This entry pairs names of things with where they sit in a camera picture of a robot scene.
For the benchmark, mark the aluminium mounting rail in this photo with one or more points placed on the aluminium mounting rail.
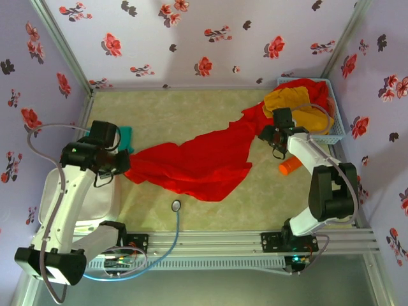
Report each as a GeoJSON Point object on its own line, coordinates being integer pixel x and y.
{"type": "Point", "coordinates": [207, 243]}

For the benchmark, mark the green circuit board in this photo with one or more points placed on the green circuit board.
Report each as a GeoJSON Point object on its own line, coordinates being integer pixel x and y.
{"type": "Point", "coordinates": [118, 262]}

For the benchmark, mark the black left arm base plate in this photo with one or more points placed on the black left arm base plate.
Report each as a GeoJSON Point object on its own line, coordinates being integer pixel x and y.
{"type": "Point", "coordinates": [140, 243]}

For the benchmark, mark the aluminium table back rail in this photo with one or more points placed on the aluminium table back rail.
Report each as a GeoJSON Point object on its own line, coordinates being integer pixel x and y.
{"type": "Point", "coordinates": [191, 88]}

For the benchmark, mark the aluminium frame post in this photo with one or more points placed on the aluminium frame post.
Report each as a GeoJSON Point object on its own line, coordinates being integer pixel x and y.
{"type": "Point", "coordinates": [62, 41]}
{"type": "Point", "coordinates": [345, 41]}

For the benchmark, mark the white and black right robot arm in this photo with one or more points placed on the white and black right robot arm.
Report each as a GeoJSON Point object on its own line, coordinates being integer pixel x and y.
{"type": "Point", "coordinates": [304, 150]}

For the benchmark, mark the yellow t-shirt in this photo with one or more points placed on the yellow t-shirt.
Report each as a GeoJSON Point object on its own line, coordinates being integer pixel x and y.
{"type": "Point", "coordinates": [287, 99]}

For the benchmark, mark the orange plastic bottle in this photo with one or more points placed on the orange plastic bottle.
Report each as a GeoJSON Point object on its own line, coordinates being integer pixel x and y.
{"type": "Point", "coordinates": [288, 166]}

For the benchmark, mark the folded teal t-shirt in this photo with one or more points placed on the folded teal t-shirt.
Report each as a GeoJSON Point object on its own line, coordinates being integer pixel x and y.
{"type": "Point", "coordinates": [127, 137]}

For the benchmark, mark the red t-shirt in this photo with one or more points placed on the red t-shirt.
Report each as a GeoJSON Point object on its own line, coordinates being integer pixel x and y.
{"type": "Point", "coordinates": [197, 159]}
{"type": "Point", "coordinates": [318, 89]}

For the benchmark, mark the blue tube stethoscope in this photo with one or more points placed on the blue tube stethoscope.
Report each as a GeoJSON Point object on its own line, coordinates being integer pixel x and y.
{"type": "Point", "coordinates": [176, 205]}

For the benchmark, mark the white zip pouch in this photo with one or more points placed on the white zip pouch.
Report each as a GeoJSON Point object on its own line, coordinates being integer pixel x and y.
{"type": "Point", "coordinates": [102, 201]}

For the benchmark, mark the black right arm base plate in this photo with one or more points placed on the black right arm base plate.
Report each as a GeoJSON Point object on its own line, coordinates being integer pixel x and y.
{"type": "Point", "coordinates": [271, 242]}

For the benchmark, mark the black controller box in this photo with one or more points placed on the black controller box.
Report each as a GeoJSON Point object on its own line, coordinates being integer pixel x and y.
{"type": "Point", "coordinates": [296, 259]}

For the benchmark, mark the light blue plastic basket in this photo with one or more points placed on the light blue plastic basket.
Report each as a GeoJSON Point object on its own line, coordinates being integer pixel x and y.
{"type": "Point", "coordinates": [338, 127]}

